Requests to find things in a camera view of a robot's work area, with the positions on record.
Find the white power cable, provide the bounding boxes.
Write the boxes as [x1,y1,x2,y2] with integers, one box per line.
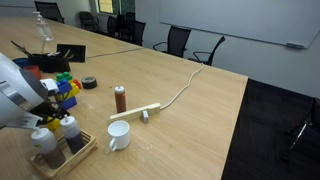
[159,62,205,111]

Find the colourful toy block stack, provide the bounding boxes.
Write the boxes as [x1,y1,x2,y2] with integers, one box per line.
[72,78,83,90]

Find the black office chair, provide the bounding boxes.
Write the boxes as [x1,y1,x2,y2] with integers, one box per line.
[33,0,66,25]
[78,10,101,33]
[152,25,193,59]
[128,19,148,47]
[187,35,227,67]

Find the black handled scissors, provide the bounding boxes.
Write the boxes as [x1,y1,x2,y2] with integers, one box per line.
[10,40,33,58]

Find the squeeze bottle brown sauce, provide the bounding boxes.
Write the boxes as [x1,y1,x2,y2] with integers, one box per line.
[30,127,67,170]

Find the blue toy brick with studs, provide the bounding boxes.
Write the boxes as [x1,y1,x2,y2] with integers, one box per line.
[55,80,73,96]

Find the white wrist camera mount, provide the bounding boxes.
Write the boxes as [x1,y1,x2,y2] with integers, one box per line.
[5,112,41,131]

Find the blue base toy brick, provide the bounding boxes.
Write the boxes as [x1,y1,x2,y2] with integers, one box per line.
[60,95,79,111]

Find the green toy brick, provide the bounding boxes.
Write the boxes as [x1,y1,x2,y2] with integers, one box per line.
[54,71,73,83]

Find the black flat pad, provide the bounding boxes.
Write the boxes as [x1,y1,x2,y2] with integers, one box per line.
[56,43,87,64]

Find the black tape roll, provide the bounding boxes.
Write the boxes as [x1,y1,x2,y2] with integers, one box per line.
[80,76,98,90]

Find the wooden slat crate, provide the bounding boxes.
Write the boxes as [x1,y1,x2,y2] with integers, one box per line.
[27,129,99,180]

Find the blue bowl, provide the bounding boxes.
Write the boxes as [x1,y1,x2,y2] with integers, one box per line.
[12,57,33,70]

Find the red cup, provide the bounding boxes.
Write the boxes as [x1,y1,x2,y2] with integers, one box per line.
[22,64,42,81]

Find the clear sanitizer pump bottle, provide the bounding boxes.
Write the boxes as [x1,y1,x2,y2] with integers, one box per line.
[32,10,55,42]

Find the brown sauce bottle white cap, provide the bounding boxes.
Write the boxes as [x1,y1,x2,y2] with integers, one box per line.
[113,84,128,114]

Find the whiteboard eraser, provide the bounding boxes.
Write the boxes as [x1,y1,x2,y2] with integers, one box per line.
[285,41,305,50]

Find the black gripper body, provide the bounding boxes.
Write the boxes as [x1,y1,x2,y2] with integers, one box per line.
[32,100,66,127]

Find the window with green view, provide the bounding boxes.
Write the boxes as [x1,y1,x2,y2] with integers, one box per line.
[96,0,136,16]

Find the white power strip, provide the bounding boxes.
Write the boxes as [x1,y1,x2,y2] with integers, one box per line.
[109,102,162,122]

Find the white ceramic mug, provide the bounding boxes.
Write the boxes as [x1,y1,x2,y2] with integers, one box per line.
[106,120,132,152]

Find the small yellow toy brick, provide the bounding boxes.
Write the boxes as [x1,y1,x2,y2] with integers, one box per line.
[45,117,62,132]

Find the black tool tray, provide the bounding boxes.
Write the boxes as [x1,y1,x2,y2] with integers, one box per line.
[27,52,72,74]

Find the long yellow toy brick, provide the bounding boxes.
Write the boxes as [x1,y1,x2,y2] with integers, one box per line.
[54,83,82,102]

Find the squeeze bottle dark sauce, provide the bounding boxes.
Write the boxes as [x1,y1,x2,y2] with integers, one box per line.
[59,115,87,155]

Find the white wall whiteboard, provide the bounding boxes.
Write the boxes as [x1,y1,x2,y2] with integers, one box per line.
[158,0,320,50]

